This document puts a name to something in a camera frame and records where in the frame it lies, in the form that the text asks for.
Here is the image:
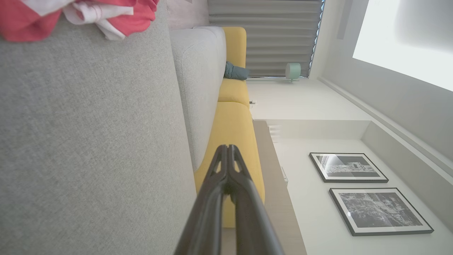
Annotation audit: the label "red white numbered jersey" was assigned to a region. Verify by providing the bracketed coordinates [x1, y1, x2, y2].
[62, 0, 160, 40]

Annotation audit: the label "grey sofa seat cushion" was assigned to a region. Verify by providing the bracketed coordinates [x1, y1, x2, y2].
[170, 26, 227, 173]

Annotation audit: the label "yellow sofa armrest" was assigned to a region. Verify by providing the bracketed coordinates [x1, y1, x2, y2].
[222, 27, 247, 69]

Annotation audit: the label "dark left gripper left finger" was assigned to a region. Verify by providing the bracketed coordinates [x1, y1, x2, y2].
[173, 144, 229, 255]

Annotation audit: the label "wide yellow sofa backrest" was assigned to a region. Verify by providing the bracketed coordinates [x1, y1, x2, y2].
[194, 102, 265, 228]

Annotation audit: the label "grey pleated curtain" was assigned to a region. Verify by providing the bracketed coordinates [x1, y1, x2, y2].
[207, 0, 324, 78]

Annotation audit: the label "red white sports shorts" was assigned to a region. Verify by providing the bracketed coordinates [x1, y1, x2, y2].
[0, 0, 75, 43]

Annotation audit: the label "pale green round lamp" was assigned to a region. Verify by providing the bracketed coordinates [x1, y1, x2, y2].
[285, 63, 302, 83]

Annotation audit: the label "black framed monochrome photo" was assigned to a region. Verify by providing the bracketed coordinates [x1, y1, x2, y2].
[309, 152, 389, 183]
[329, 188, 435, 237]

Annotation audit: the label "narrow yellow sofa backrest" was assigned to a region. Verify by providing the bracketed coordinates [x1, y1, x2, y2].
[218, 78, 250, 108]

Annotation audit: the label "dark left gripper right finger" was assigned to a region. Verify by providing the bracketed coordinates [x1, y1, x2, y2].
[228, 144, 284, 255]

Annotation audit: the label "teal throw cushion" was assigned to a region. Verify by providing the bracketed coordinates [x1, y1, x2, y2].
[224, 61, 250, 81]

